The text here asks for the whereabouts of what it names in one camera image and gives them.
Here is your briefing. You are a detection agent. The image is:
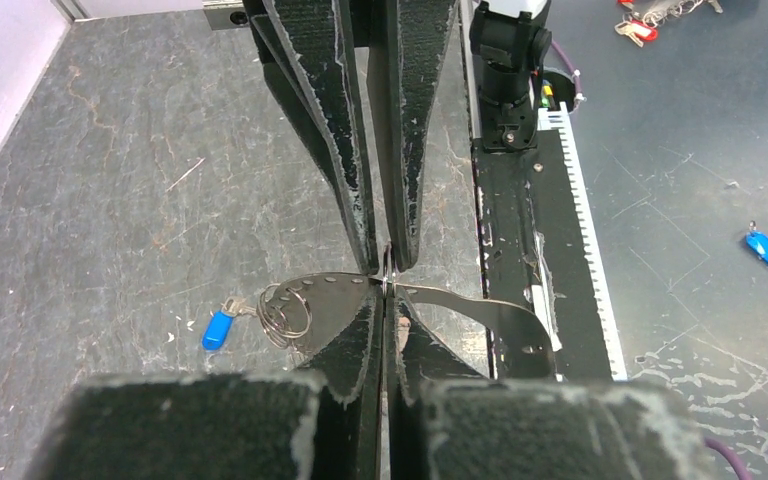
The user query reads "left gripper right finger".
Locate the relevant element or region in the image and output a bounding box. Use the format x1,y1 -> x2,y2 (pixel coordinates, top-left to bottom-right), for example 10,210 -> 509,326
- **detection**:
384,295 -> 716,479

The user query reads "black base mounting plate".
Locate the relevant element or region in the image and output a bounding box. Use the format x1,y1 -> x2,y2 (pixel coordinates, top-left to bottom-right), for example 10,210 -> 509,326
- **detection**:
471,130 -> 614,380

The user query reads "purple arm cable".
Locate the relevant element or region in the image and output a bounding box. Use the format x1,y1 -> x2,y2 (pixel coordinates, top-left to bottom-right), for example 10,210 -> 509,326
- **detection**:
549,38 -> 587,111
703,437 -> 753,480

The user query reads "red tagged key bunch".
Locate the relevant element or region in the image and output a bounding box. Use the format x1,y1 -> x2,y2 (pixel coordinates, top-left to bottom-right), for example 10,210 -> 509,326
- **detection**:
614,0 -> 724,48

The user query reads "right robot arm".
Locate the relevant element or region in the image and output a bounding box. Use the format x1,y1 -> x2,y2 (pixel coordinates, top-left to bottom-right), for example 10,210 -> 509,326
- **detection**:
244,1 -> 552,275

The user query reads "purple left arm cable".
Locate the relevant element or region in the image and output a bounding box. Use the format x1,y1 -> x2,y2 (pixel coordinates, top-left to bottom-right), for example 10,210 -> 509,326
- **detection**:
703,437 -> 753,480

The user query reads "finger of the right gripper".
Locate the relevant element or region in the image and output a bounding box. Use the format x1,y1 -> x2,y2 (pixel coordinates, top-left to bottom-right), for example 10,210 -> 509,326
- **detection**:
244,1 -> 379,274
367,1 -> 457,271

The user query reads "white slotted cable duct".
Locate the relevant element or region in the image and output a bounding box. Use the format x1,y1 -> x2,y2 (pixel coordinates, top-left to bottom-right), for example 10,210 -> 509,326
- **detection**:
538,108 -> 628,381

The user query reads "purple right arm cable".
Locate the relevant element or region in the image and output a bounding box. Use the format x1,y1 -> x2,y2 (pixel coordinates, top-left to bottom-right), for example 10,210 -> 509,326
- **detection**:
549,38 -> 587,111

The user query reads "blue tagged key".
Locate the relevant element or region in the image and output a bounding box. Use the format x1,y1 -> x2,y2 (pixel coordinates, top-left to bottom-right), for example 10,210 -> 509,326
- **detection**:
201,296 -> 257,351

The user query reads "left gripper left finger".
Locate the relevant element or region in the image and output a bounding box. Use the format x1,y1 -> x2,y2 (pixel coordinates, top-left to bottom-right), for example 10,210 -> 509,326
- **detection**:
26,293 -> 383,479

